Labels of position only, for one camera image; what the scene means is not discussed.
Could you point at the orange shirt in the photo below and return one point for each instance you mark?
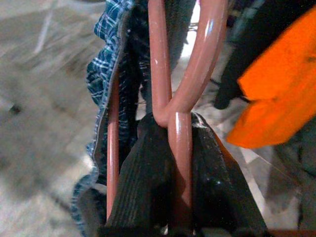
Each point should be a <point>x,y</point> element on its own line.
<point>284,86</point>

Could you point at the red metal hanger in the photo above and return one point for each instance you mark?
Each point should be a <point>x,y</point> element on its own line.
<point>180,148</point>

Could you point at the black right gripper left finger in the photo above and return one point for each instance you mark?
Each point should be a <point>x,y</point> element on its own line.
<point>145,172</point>

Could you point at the black hanging garment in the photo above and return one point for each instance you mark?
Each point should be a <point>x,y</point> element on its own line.
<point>247,49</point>

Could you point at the blue plaid shirt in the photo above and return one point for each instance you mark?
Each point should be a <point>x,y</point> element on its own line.
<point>101,69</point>

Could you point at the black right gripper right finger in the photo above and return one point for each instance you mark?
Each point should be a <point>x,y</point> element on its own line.
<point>214,185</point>

